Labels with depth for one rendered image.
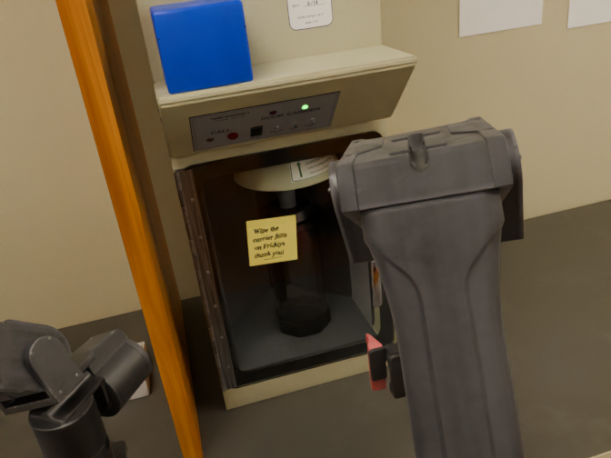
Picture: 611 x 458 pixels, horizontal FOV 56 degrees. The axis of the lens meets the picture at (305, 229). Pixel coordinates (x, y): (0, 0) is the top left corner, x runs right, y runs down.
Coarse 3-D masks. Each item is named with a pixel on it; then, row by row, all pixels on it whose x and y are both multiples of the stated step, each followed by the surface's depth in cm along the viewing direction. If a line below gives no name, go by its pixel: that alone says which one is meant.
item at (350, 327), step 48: (336, 144) 84; (240, 192) 83; (288, 192) 85; (240, 240) 87; (336, 240) 91; (240, 288) 90; (288, 288) 92; (336, 288) 95; (384, 288) 97; (240, 336) 94; (288, 336) 96; (336, 336) 99; (384, 336) 101; (240, 384) 98
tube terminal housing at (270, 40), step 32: (160, 0) 72; (192, 0) 73; (256, 0) 75; (352, 0) 78; (256, 32) 76; (288, 32) 77; (320, 32) 78; (352, 32) 80; (160, 64) 75; (256, 64) 78; (352, 128) 85; (384, 128) 87; (192, 160) 81; (256, 384) 100; (288, 384) 102
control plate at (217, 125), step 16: (320, 96) 73; (336, 96) 74; (224, 112) 70; (240, 112) 71; (256, 112) 72; (288, 112) 74; (304, 112) 75; (320, 112) 76; (192, 128) 72; (208, 128) 73; (224, 128) 74; (240, 128) 75; (272, 128) 77; (288, 128) 78; (304, 128) 79; (208, 144) 76; (224, 144) 78
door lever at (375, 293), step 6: (372, 264) 89; (372, 270) 89; (372, 276) 90; (378, 276) 90; (372, 282) 90; (378, 282) 90; (372, 288) 91; (378, 288) 91; (372, 294) 91; (378, 294) 91; (372, 300) 92; (378, 300) 92
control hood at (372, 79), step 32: (288, 64) 76; (320, 64) 73; (352, 64) 71; (384, 64) 71; (160, 96) 66; (192, 96) 66; (224, 96) 67; (256, 96) 69; (288, 96) 71; (352, 96) 75; (384, 96) 77; (320, 128) 81
